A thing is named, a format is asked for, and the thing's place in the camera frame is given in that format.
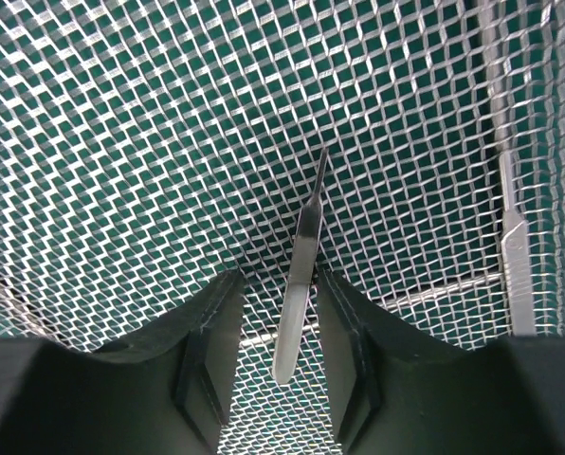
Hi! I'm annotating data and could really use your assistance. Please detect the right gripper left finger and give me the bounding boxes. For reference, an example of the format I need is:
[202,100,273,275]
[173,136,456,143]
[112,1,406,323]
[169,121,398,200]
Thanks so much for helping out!
[0,269,245,454]

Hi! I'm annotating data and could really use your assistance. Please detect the surgical kit tray edge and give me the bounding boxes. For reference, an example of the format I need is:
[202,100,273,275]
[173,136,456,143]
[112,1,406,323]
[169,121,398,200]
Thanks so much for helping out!
[0,0,565,455]

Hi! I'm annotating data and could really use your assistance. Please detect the number four scalpel handle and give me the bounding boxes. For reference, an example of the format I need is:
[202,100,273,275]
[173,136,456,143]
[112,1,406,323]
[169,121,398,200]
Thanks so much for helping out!
[476,0,539,338]

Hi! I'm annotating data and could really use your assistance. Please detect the small steel scalpel handle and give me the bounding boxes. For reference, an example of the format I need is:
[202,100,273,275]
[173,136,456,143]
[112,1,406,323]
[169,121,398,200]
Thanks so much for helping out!
[272,149,329,385]

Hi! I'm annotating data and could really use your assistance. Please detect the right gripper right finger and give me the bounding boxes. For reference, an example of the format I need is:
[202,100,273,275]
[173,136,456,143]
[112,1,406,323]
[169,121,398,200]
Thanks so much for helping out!
[317,270,565,454]

